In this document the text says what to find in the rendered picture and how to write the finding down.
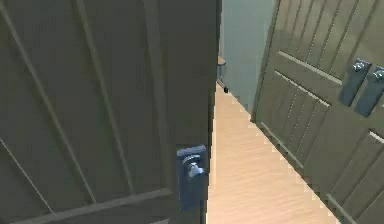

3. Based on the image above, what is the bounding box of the blue-grey door handle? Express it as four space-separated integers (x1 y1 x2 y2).
338 58 373 108
175 144 209 212
354 66 384 118

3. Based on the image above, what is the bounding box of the small brown-topped black-legged table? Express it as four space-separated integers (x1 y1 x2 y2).
216 55 230 94

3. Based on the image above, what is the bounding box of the dark olive panelled door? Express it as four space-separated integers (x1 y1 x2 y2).
0 0 223 224

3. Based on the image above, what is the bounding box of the olive panelled double door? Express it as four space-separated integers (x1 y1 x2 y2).
250 0 384 224

